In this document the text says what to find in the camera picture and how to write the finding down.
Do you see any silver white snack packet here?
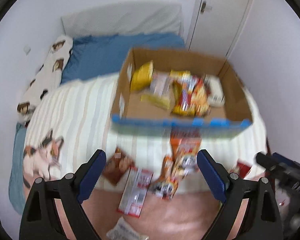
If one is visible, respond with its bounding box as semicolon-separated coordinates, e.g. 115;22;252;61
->
106;217;149;240

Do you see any white wafer packet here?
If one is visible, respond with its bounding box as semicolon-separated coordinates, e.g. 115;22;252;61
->
204;75;225;107

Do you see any orange panda snack packet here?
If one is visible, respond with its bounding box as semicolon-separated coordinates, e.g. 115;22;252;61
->
170;128;202;178

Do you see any red white spicy strip packet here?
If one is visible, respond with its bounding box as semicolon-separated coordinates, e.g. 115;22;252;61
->
118;167;153;218

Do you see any Korean cheese noodle packet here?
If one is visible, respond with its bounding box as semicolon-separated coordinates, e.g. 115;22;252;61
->
170;70;210;117

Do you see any clear yellow cracker packet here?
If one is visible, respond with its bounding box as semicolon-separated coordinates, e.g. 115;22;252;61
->
140;71;171;110

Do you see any yellow snack bag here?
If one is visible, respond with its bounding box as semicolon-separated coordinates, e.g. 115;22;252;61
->
130;61;154;92

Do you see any small red snack packet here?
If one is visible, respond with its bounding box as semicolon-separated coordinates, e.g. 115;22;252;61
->
230;159;251;179

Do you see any brown snack packet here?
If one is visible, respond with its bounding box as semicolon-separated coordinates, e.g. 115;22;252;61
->
102;147;135;186

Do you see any cardboard milk box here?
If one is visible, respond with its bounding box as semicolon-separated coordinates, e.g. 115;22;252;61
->
110;48;253;137

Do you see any bear print long pillow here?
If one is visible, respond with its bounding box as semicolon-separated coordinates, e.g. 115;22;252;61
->
17;35;73;126

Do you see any white door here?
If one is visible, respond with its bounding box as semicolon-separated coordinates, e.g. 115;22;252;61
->
186;0;251;57

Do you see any blue bed sheet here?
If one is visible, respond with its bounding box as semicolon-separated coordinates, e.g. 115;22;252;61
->
8;33;185;214

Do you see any grey padded headboard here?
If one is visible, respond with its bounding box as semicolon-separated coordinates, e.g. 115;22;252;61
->
61;1;183;37

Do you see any door handle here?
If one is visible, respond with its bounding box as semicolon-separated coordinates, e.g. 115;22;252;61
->
200;1;212;14

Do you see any wall socket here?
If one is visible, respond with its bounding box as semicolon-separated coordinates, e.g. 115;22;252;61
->
23;45;31;55

